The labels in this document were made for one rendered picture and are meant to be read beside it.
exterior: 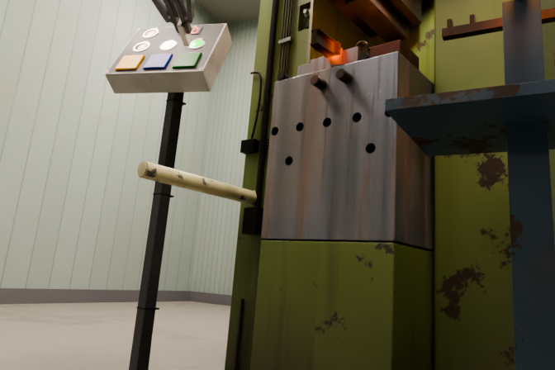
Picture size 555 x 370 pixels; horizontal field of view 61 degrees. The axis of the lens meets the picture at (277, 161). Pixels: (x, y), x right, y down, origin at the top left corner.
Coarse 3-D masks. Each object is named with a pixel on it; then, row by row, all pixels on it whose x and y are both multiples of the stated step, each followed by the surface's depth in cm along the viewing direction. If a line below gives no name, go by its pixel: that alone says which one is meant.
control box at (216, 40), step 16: (144, 32) 166; (160, 32) 164; (176, 32) 162; (208, 32) 158; (224, 32) 159; (128, 48) 160; (160, 48) 156; (176, 48) 155; (192, 48) 152; (208, 48) 151; (224, 48) 159; (112, 64) 154; (144, 64) 151; (208, 64) 146; (112, 80) 152; (128, 80) 151; (144, 80) 150; (160, 80) 148; (176, 80) 147; (192, 80) 146; (208, 80) 146
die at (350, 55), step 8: (352, 48) 128; (336, 56) 131; (344, 56) 129; (352, 56) 127; (304, 64) 137; (312, 64) 135; (320, 64) 133; (328, 64) 132; (304, 72) 137; (312, 72) 135
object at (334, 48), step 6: (312, 30) 126; (318, 30) 124; (318, 36) 125; (324, 36) 127; (312, 42) 124; (318, 42) 123; (324, 42) 127; (330, 42) 129; (336, 42) 130; (318, 48) 126; (324, 48) 126; (330, 48) 129; (336, 48) 129; (324, 54) 129; (330, 54) 129; (336, 54) 130
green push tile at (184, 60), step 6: (180, 54) 150; (186, 54) 149; (192, 54) 149; (198, 54) 148; (180, 60) 147; (186, 60) 147; (192, 60) 146; (174, 66) 145; (180, 66) 145; (186, 66) 145; (192, 66) 144
